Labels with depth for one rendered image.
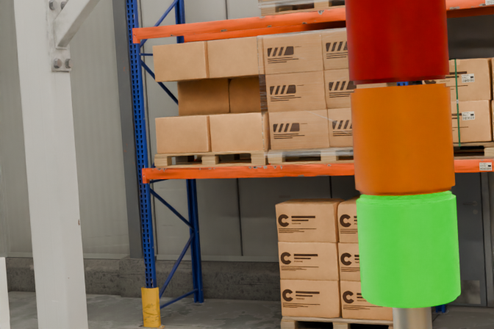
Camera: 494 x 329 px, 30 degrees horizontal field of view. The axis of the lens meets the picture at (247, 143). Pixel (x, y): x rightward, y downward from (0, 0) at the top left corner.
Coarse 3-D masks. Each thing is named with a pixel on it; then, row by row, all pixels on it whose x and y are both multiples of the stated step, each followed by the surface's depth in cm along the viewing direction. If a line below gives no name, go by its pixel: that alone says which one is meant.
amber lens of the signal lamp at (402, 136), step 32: (352, 96) 46; (384, 96) 44; (416, 96) 44; (448, 96) 45; (352, 128) 47; (384, 128) 44; (416, 128) 44; (448, 128) 45; (384, 160) 45; (416, 160) 44; (448, 160) 45; (384, 192) 45; (416, 192) 44
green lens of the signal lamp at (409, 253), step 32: (448, 192) 46; (384, 224) 45; (416, 224) 44; (448, 224) 45; (384, 256) 45; (416, 256) 44; (448, 256) 45; (384, 288) 45; (416, 288) 45; (448, 288) 45
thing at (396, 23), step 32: (352, 0) 45; (384, 0) 44; (416, 0) 44; (352, 32) 45; (384, 32) 44; (416, 32) 44; (352, 64) 46; (384, 64) 44; (416, 64) 44; (448, 64) 46
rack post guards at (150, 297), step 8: (144, 288) 927; (144, 296) 928; (152, 296) 924; (144, 304) 928; (152, 304) 925; (144, 312) 929; (152, 312) 926; (144, 320) 930; (152, 320) 926; (160, 320) 931
